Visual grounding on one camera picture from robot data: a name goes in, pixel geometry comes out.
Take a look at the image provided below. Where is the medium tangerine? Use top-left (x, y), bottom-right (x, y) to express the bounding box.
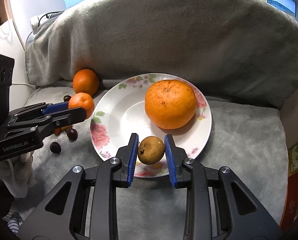
top-left (68, 92), bottom-right (95, 119)

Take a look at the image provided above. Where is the grey blanket cushion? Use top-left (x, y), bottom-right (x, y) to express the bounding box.
top-left (25, 0), bottom-right (298, 108)

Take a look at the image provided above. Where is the white power strip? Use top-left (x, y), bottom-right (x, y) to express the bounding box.
top-left (30, 11), bottom-right (64, 35)

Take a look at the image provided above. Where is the large rough tangerine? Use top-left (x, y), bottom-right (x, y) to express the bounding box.
top-left (145, 80), bottom-right (197, 129)

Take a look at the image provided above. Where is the small kumquat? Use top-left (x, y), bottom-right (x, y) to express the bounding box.
top-left (54, 128), bottom-right (62, 136)

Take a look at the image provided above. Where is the dark cherry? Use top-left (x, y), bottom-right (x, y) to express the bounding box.
top-left (63, 95), bottom-right (71, 102)
top-left (66, 128), bottom-right (78, 141)
top-left (50, 141), bottom-right (62, 154)

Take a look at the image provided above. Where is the white cable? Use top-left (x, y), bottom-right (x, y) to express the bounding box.
top-left (11, 81), bottom-right (37, 90)

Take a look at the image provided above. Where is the left gloved hand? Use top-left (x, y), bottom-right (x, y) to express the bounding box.
top-left (0, 151), bottom-right (36, 199)

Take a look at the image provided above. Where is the red cardboard box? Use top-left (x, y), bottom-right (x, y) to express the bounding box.
top-left (280, 171), bottom-right (298, 232)

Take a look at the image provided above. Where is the large smooth orange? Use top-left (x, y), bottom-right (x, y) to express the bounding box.
top-left (73, 69), bottom-right (100, 96)

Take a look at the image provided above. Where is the brown longan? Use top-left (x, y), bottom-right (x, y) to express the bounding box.
top-left (138, 136), bottom-right (165, 165)
top-left (61, 125), bottom-right (73, 132)

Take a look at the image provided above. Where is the white floral plate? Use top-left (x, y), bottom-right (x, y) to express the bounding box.
top-left (89, 73), bottom-right (213, 178)

